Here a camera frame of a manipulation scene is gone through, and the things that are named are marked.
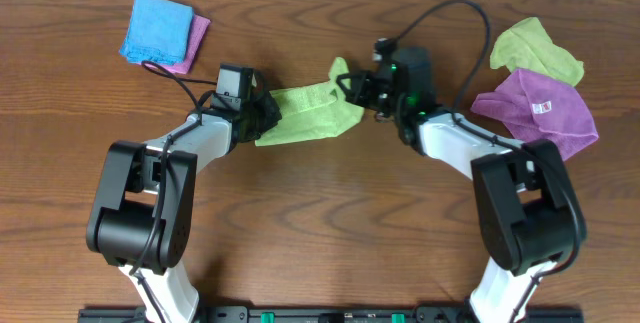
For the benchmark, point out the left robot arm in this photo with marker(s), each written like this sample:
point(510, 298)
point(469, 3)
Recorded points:
point(141, 216)

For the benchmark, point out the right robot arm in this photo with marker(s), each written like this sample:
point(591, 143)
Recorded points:
point(530, 221)

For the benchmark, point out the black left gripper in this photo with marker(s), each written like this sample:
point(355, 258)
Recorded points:
point(267, 114)

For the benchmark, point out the folded blue cloth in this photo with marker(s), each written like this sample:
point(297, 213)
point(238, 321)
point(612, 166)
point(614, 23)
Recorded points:
point(158, 31)

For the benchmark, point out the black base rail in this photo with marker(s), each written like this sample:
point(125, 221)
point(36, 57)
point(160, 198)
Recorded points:
point(241, 314)

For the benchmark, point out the light green cloth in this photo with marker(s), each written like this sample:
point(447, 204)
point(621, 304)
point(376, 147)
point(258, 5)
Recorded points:
point(313, 112)

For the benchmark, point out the folded pink cloth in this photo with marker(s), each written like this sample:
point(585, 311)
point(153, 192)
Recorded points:
point(198, 29)

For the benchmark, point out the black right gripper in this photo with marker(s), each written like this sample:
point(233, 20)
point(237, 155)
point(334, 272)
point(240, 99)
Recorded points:
point(368, 93)

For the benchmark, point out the crumpled purple cloth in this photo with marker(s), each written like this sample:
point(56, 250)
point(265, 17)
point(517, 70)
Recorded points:
point(533, 106)

